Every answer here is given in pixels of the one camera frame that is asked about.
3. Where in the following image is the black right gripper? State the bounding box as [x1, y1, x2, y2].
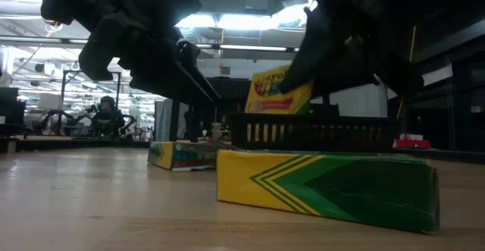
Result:
[279, 0, 455, 97]

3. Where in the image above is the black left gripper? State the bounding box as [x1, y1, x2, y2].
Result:
[39, 0, 221, 104]

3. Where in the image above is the black plastic basket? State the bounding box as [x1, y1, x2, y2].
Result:
[227, 111, 397, 154]

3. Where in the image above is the person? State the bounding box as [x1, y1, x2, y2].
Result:
[89, 94, 136, 138]

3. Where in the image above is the black monitor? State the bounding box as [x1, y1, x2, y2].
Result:
[0, 86, 26, 136]

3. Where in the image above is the red white box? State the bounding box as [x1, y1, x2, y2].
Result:
[392, 132, 433, 149]

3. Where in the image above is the long linear ceiling light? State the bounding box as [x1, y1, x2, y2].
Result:
[0, 34, 300, 53]

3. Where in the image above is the yellow green crayon box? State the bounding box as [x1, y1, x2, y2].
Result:
[244, 64, 315, 116]
[146, 140, 232, 172]
[216, 148, 441, 235]

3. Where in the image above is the yellow hanging cable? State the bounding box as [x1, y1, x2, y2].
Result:
[396, 25, 417, 121]

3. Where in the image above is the grey partition panel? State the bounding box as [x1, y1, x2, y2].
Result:
[154, 98, 172, 143]

